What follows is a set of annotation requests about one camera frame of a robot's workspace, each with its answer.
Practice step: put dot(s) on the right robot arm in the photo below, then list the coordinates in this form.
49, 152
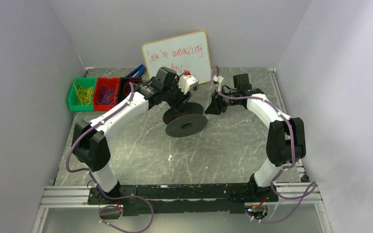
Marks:
285, 139

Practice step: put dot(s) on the blue tool behind bins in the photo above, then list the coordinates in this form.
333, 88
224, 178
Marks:
137, 72

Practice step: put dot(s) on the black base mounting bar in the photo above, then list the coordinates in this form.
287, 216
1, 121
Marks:
190, 198

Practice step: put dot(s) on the yellow framed whiteboard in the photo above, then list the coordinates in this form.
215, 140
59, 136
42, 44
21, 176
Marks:
183, 52

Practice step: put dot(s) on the aluminium frame rail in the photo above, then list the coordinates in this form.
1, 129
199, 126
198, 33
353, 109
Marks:
77, 197

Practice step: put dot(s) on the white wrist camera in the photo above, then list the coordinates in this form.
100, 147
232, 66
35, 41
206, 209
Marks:
187, 81
217, 81

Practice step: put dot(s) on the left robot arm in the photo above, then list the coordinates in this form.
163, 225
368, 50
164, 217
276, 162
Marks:
90, 139

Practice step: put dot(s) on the red storage bin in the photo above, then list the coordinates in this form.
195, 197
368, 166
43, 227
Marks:
105, 94

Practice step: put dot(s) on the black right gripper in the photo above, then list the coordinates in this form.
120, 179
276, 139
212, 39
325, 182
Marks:
218, 102

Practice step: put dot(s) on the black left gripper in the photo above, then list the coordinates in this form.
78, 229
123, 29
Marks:
178, 99

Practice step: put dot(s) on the black perforated cable spool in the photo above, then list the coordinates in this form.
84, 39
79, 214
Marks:
188, 121

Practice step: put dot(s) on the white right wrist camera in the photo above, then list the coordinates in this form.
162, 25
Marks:
217, 81

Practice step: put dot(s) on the black storage bin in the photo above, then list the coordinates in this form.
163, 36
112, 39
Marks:
124, 88

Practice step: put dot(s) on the green storage bin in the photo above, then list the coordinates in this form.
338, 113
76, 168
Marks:
81, 93

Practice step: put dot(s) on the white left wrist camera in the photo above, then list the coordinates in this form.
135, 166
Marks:
187, 81

